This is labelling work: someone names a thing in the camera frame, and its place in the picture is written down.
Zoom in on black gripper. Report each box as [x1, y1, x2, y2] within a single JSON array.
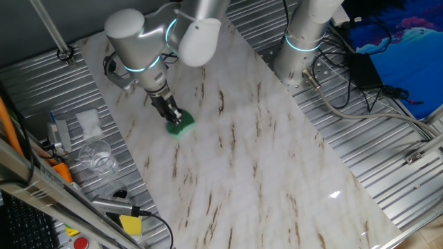
[[145, 84, 183, 125]]

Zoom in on green sponge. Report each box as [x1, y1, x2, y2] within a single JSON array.
[[165, 109, 196, 141]]

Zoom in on yellow sponge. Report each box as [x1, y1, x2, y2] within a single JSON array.
[[119, 214, 143, 237]]

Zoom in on white folded cloth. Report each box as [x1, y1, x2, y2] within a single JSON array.
[[75, 108, 104, 140]]

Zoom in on clear glass mug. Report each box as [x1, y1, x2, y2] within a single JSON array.
[[78, 138, 120, 183]]

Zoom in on marble pattern board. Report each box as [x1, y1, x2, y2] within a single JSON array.
[[75, 15, 403, 249]]

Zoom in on slim aluminium pole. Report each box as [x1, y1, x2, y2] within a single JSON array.
[[29, 0, 76, 66]]

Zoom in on grey box red button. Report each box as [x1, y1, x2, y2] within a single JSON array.
[[71, 234, 91, 249]]

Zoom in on orange tube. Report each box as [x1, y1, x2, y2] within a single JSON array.
[[0, 95, 24, 156]]

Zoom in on black keyboard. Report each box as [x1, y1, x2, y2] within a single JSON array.
[[0, 192, 58, 249]]

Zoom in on black power adapter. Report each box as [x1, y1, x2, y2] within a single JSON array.
[[349, 52, 384, 91]]

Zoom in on black camera cable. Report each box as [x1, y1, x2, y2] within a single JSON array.
[[138, 210, 174, 249]]

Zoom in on silver ribbed camera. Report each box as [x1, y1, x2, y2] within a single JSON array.
[[91, 194, 141, 218]]

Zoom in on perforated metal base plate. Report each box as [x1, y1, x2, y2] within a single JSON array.
[[259, 41, 333, 98]]

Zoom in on aluminium frame beam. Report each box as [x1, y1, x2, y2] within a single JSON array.
[[0, 138, 143, 249]]

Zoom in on grey cable metal connector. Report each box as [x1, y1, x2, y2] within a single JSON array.
[[301, 68, 440, 139]]

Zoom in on black cable bundle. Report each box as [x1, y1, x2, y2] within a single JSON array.
[[311, 44, 354, 111]]

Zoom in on black adapter cable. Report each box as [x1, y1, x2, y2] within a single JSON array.
[[361, 84, 425, 113]]

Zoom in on metal corner bracket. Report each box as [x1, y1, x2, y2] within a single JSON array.
[[404, 151, 424, 165]]

